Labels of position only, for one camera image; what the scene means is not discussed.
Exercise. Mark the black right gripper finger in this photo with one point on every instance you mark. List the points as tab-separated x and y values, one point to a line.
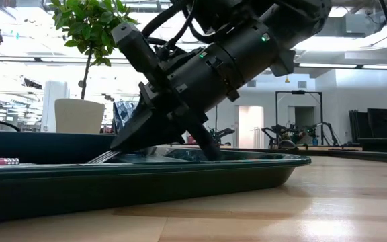
203	141
143	131

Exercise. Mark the faceted dark glass cup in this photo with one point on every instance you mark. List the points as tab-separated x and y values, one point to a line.
124	114

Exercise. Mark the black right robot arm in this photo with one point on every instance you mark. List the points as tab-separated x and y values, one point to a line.
281	17

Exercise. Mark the black background robot arm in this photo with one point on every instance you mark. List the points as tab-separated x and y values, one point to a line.
274	131
225	131
328	127

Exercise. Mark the dark green plastic tray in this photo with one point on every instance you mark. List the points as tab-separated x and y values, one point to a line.
146	188

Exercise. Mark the red bin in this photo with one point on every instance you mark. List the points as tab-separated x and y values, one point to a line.
191	138

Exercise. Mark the white door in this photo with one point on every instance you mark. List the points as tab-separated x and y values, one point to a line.
250	127

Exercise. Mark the green leafy plant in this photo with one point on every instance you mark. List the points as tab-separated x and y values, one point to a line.
89	27

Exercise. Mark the long ceiling light strip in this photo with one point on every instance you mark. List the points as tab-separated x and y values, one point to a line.
328	65

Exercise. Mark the black equipment stack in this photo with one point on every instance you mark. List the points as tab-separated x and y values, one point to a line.
378	122

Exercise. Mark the black background table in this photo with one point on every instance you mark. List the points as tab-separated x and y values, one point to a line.
381	144

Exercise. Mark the black background gantry frame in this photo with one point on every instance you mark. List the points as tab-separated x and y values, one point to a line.
297	92
216	117

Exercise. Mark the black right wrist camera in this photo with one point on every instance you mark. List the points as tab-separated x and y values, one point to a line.
136	47

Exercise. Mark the black aluminium table frame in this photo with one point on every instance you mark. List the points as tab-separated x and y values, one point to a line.
365	156

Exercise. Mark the grey ceiling duct box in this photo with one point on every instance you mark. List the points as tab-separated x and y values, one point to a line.
358	23

